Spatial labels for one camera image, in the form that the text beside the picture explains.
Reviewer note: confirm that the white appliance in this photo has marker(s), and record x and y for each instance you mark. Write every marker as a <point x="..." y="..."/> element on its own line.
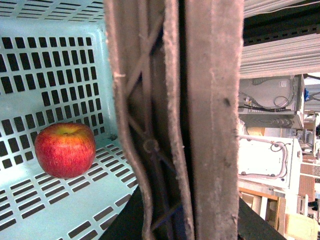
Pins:
<point x="273" y="162"/>
<point x="272" y="102"/>

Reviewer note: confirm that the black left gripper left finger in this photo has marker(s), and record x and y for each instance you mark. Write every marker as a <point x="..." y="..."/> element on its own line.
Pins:
<point x="129" y="223"/>

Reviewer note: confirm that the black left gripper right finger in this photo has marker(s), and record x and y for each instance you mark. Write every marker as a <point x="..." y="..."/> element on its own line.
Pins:
<point x="250" y="226"/>

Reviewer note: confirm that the white appliance upper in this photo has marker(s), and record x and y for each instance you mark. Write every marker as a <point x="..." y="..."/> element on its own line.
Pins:
<point x="272" y="102"/>

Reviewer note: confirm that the red yellow apple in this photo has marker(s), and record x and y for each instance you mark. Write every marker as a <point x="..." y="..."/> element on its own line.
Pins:
<point x="65" y="150"/>

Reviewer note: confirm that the white appliance lower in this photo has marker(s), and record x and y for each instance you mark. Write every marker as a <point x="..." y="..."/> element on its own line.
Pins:
<point x="273" y="162"/>

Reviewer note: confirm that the turquoise plastic shopping basket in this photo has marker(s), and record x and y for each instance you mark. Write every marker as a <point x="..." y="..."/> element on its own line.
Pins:
<point x="54" y="68"/>

